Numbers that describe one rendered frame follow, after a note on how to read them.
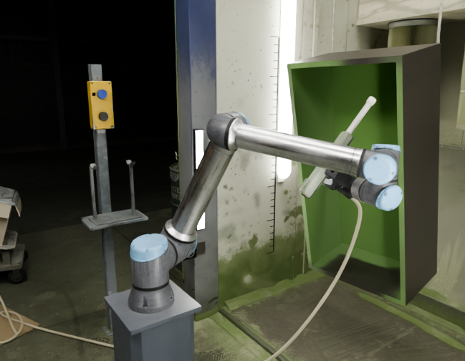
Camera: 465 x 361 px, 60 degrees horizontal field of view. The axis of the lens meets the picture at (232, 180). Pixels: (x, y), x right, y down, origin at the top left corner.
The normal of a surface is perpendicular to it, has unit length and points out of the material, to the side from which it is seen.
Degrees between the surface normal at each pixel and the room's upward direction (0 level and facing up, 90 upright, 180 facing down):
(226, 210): 90
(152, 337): 90
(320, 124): 90
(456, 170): 57
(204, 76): 90
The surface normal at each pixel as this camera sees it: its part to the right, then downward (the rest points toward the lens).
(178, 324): 0.58, 0.18
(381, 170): -0.34, 0.22
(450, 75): -0.82, 0.13
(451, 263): -0.68, -0.43
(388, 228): -0.74, 0.34
